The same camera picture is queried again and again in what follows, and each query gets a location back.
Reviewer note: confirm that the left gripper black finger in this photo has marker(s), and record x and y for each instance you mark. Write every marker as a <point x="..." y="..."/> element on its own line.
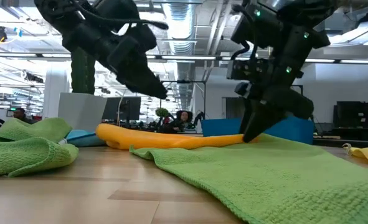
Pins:
<point x="146" y="85"/>

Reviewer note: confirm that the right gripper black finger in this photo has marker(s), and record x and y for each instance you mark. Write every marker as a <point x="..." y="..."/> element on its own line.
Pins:
<point x="258" y="124"/>
<point x="246" y="115"/>

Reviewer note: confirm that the orange microfiber towel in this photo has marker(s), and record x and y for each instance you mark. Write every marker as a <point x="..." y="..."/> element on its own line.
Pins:
<point x="146" y="138"/>

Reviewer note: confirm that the blue microfiber towel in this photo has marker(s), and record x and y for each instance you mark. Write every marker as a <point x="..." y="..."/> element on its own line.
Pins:
<point x="84" y="138"/>

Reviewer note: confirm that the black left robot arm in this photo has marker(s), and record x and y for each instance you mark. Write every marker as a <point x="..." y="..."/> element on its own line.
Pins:
<point x="78" y="34"/>

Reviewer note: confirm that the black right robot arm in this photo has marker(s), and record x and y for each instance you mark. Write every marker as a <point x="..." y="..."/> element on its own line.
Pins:
<point x="295" y="18"/>

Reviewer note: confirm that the black background robot arm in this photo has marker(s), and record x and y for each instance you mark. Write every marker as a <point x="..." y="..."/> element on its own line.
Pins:
<point x="200" y="118"/>

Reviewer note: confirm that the round green plant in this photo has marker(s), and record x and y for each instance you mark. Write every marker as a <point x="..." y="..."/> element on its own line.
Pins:
<point x="162" y="112"/>

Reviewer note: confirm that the black background monitor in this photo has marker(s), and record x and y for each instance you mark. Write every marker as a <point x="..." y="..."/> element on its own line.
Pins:
<point x="121" y="109"/>

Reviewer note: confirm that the long ceiling strip light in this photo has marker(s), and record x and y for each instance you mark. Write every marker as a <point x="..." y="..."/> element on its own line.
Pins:
<point x="320" y="60"/>
<point x="9" y="54"/>
<point x="361" y="61"/>

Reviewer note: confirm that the person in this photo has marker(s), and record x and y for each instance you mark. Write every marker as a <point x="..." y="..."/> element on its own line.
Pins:
<point x="20" y="114"/>
<point x="180" y="121"/>

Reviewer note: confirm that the green cactus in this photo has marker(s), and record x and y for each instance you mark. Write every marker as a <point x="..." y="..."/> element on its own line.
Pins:
<point x="83" y="77"/>

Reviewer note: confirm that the white plant pot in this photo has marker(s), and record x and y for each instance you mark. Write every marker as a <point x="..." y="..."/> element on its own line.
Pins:
<point x="81" y="109"/>

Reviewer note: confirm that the black storage cabinet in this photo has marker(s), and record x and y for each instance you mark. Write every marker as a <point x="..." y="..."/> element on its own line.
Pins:
<point x="356" y="119"/>

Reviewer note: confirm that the green exit sign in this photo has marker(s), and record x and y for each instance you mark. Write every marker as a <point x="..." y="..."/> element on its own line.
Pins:
<point x="13" y="109"/>

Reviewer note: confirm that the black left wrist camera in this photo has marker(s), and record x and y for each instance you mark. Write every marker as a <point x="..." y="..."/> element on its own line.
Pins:
<point x="123" y="49"/>

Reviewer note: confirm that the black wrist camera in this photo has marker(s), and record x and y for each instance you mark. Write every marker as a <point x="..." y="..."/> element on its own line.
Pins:
<point x="243" y="70"/>
<point x="123" y="49"/>

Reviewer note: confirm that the silver spiral ceiling duct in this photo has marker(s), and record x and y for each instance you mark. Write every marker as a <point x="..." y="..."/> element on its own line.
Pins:
<point x="180" y="18"/>

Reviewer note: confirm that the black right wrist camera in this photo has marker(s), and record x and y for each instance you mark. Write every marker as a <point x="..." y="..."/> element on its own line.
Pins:
<point x="243" y="70"/>

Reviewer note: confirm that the black aluminium table frame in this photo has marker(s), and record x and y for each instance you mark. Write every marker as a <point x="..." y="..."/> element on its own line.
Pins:
<point x="348" y="143"/>

